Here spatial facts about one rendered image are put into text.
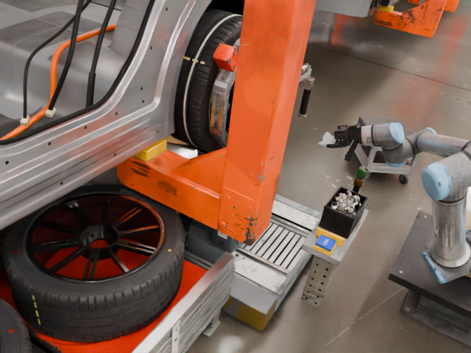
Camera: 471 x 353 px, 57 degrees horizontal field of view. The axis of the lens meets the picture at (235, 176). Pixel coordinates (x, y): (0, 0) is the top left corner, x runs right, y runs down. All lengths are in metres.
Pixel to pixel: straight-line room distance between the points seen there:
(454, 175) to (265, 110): 0.62
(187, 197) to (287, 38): 0.76
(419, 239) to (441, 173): 0.93
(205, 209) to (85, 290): 0.53
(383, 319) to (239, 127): 1.30
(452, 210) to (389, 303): 0.91
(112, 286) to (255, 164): 0.63
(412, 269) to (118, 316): 1.32
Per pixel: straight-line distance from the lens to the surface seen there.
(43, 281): 1.62
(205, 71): 1.86
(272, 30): 1.32
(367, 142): 2.02
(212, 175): 1.65
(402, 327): 2.37
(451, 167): 1.54
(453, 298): 2.18
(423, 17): 5.49
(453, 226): 1.75
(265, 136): 1.43
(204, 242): 2.13
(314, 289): 2.20
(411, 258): 2.27
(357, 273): 2.52
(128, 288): 1.55
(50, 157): 1.45
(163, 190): 1.82
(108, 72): 1.79
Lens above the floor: 1.66
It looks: 33 degrees down
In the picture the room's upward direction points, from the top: 8 degrees clockwise
